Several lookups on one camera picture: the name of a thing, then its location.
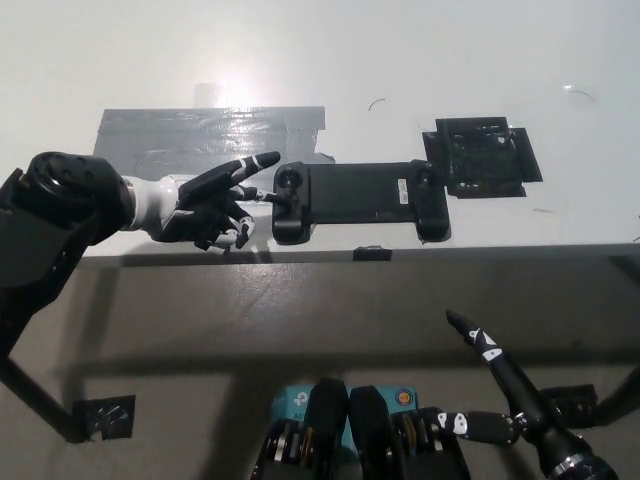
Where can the grey duct tape patch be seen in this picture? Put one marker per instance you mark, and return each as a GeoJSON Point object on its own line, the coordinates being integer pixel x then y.
{"type": "Point", "coordinates": [200, 132]}

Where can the black tape square patch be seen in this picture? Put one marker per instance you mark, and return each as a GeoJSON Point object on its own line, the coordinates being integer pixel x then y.
{"type": "Point", "coordinates": [480, 157]}

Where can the black desk frame bar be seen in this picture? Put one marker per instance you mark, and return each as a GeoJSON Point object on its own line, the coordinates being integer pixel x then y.
{"type": "Point", "coordinates": [627, 267]}

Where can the black robot torso blocks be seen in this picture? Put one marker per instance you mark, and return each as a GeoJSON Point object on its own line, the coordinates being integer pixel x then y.
{"type": "Point", "coordinates": [367, 435]}

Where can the black game controller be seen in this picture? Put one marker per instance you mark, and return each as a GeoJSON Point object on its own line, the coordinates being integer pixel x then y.
{"type": "Point", "coordinates": [355, 192]}

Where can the teal router box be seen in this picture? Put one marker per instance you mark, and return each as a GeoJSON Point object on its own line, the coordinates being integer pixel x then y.
{"type": "Point", "coordinates": [295, 400]}

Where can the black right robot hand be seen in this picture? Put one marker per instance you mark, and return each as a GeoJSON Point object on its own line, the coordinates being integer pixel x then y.
{"type": "Point", "coordinates": [530, 405]}

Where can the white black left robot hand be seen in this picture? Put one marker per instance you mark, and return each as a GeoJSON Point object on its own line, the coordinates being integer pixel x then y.
{"type": "Point", "coordinates": [155, 207]}

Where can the black desk leg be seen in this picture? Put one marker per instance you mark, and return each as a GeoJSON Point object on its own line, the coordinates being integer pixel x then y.
{"type": "Point", "coordinates": [35, 400]}
{"type": "Point", "coordinates": [622, 400]}

